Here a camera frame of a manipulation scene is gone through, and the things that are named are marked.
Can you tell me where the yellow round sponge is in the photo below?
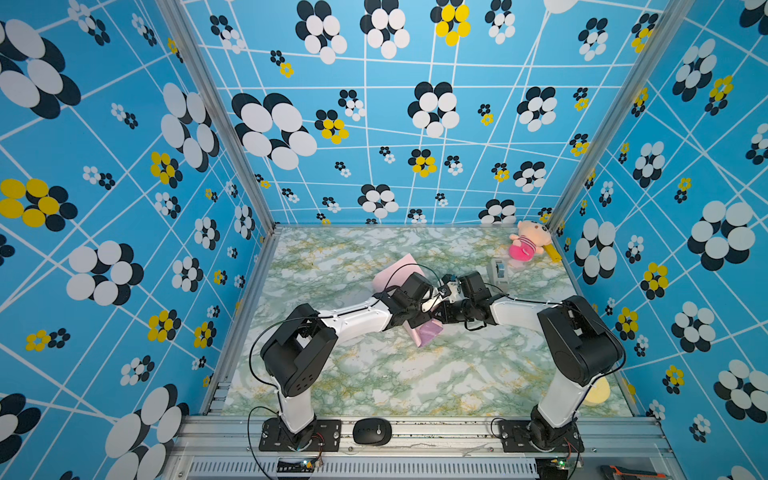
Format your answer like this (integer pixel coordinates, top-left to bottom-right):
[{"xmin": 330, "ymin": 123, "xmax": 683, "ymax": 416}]
[{"xmin": 584, "ymin": 377, "xmax": 611, "ymax": 406}]

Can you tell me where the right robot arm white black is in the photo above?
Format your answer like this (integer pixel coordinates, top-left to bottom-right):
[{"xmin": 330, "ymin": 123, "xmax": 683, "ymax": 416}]
[{"xmin": 437, "ymin": 272, "xmax": 626, "ymax": 452}]

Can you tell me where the green circuit board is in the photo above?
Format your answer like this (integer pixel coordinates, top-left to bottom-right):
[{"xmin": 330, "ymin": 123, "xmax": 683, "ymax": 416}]
[
  {"xmin": 276, "ymin": 457, "xmax": 323, "ymax": 474},
  {"xmin": 536, "ymin": 458, "xmax": 580, "ymax": 480}
]

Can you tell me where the pink plush pig toy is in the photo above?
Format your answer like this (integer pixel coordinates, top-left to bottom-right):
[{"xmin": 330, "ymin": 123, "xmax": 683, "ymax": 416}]
[{"xmin": 508, "ymin": 220, "xmax": 552, "ymax": 262}]

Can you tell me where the orange black tool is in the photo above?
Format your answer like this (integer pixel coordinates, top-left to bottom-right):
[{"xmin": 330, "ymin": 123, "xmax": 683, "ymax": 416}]
[{"xmin": 599, "ymin": 465, "xmax": 667, "ymax": 480}]

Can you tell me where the aluminium frame post right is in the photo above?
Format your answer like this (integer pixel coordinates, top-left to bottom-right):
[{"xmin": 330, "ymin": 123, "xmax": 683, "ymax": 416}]
[{"xmin": 549, "ymin": 0, "xmax": 695, "ymax": 231}]

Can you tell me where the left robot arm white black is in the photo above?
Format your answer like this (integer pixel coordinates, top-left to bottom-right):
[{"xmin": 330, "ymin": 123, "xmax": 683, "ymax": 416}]
[{"xmin": 260, "ymin": 272, "xmax": 442, "ymax": 447}]

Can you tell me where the aluminium front rail base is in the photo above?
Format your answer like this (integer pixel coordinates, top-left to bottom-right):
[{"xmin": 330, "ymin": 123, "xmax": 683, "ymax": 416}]
[{"xmin": 161, "ymin": 415, "xmax": 685, "ymax": 479}]

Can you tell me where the aluminium frame post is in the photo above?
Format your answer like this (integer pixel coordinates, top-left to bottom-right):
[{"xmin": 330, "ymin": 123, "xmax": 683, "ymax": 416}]
[
  {"xmin": 549, "ymin": 0, "xmax": 695, "ymax": 231},
  {"xmin": 156, "ymin": 0, "xmax": 276, "ymax": 237}
]

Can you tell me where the purple wrapping paper sheet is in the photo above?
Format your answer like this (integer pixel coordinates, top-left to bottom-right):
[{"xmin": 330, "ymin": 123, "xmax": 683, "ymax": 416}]
[{"xmin": 372, "ymin": 254, "xmax": 443, "ymax": 348}]

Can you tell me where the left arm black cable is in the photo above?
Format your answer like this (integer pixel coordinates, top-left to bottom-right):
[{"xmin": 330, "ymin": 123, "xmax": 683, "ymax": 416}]
[{"xmin": 245, "ymin": 262, "xmax": 445, "ymax": 480}]

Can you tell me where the aluminium frame post left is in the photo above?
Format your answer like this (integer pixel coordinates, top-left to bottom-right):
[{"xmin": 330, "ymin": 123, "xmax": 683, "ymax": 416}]
[{"xmin": 156, "ymin": 0, "xmax": 276, "ymax": 237}]

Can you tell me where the green circuit board left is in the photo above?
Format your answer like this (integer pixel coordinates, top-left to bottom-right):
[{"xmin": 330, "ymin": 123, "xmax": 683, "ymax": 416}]
[{"xmin": 276, "ymin": 457, "xmax": 323, "ymax": 474}]

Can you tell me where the green circuit board right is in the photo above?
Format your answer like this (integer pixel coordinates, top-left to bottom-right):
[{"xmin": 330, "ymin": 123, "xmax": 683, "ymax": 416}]
[{"xmin": 536, "ymin": 458, "xmax": 580, "ymax": 480}]

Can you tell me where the black computer mouse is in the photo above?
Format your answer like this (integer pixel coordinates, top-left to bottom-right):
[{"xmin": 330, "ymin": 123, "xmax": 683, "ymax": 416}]
[{"xmin": 352, "ymin": 417, "xmax": 392, "ymax": 446}]

